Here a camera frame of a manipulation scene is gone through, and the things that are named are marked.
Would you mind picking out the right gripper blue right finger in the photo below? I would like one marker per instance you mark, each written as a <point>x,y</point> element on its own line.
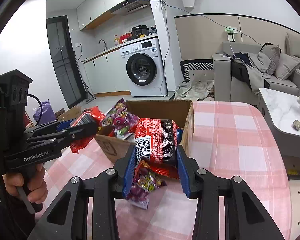
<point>186,168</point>

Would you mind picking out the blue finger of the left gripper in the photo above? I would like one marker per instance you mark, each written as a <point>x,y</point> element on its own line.
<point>64,125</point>
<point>77,132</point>

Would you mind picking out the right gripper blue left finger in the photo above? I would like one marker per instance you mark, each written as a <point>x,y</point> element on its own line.
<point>129,172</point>

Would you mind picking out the small red barcode packet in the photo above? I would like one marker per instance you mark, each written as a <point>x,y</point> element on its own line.
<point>88,115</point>

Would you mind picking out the purple grape candy bag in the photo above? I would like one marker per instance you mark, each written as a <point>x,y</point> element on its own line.
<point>120,119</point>

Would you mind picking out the red black snack packet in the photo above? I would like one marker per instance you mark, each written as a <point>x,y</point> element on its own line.
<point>156,141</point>

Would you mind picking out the red white snack packet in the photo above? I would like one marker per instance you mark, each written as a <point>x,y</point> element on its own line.
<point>165,170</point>

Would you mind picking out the blue Oreo cookie pack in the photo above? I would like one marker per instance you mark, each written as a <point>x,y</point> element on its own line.
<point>179,134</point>

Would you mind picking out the person's left hand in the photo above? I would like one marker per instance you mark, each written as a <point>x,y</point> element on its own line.
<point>36,185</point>

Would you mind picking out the small floor cardboard box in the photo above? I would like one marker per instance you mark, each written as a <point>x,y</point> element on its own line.
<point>70,114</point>

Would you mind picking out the purple plastic bag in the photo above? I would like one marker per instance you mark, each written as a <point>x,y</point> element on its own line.
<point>47,114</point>

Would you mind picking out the pink plaid tablecloth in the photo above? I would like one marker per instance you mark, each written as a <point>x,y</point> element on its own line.
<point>229,139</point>

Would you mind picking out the brown SF cardboard box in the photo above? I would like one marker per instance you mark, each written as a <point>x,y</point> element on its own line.
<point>180,111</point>

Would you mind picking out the white washing machine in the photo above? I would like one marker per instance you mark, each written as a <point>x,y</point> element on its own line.
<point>144,68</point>

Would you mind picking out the dark glass door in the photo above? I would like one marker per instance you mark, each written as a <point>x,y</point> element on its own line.
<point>64,60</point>

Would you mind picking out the black rice cooker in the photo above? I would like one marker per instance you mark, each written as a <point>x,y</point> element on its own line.
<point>139,30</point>

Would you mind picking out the marble coffee table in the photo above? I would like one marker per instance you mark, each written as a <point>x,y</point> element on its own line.
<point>280,110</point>

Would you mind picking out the grey clothes pile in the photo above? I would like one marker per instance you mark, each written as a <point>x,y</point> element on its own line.
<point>251,69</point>

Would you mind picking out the black range hood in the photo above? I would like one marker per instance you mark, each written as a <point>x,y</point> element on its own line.
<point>129,6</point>

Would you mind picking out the grey sofa cushion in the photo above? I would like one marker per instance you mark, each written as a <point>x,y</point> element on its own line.
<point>286,66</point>

